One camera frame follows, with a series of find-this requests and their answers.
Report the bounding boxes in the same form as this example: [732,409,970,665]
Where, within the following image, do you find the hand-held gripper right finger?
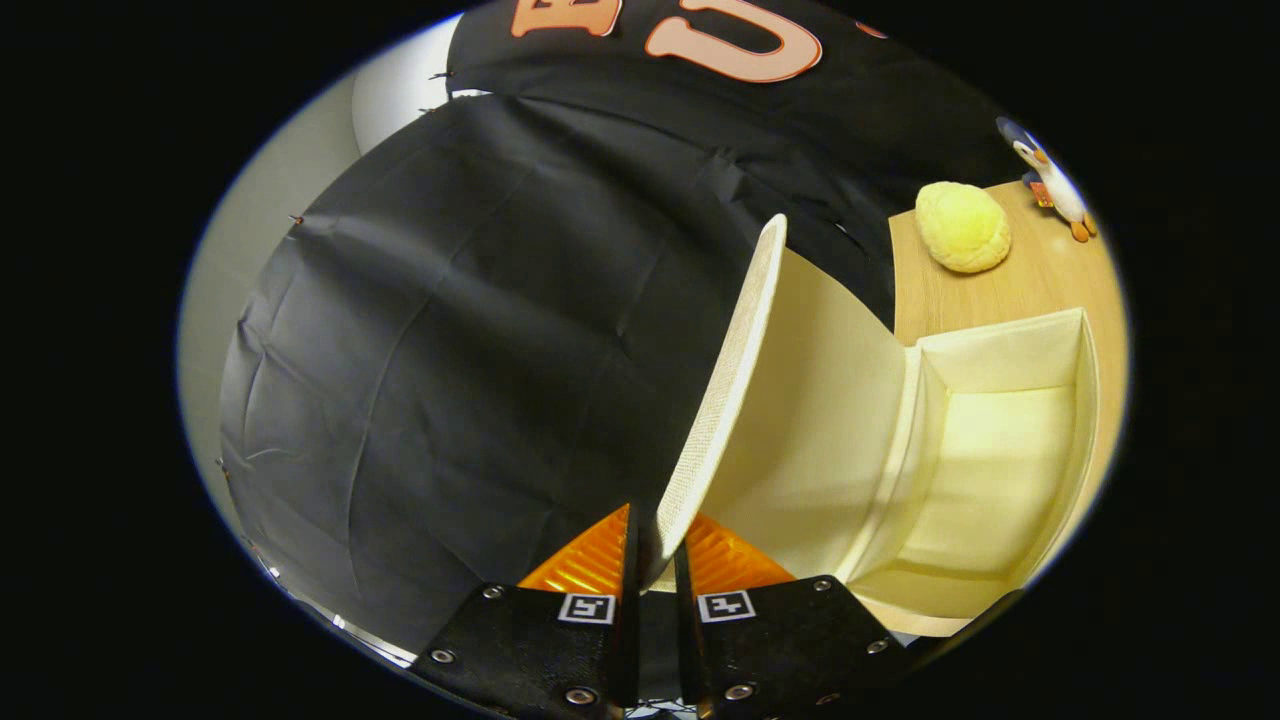
[672,513,916,720]

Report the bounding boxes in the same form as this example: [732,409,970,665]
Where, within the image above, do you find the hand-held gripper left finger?
[410,503,641,720]

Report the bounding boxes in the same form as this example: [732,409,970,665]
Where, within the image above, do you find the cream fabric storage box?
[640,213,1101,638]

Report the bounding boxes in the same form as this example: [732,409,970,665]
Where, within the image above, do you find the yellow round plush bun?
[915,181,1012,274]

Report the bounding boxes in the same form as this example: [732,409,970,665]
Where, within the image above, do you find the blue white penguin plush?
[996,116,1099,243]

